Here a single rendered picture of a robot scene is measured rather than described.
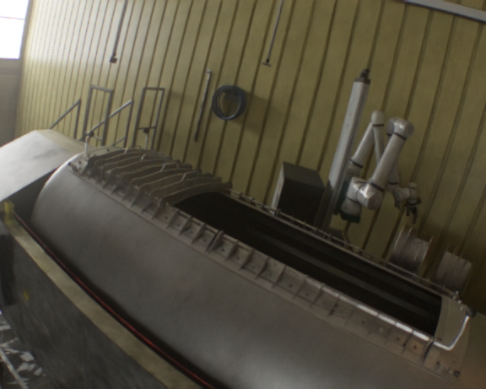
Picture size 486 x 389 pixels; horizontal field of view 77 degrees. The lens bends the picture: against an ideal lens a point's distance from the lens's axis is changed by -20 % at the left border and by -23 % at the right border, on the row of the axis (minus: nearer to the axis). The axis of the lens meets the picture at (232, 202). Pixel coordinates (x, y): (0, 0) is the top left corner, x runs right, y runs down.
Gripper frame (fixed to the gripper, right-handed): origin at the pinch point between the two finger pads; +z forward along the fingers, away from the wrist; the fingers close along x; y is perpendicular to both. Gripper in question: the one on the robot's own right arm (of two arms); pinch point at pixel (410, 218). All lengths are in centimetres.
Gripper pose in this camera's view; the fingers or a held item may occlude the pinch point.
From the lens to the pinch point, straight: 333.1
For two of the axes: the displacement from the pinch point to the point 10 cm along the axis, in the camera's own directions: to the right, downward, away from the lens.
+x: 0.6, 4.8, -8.7
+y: -9.8, 2.1, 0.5
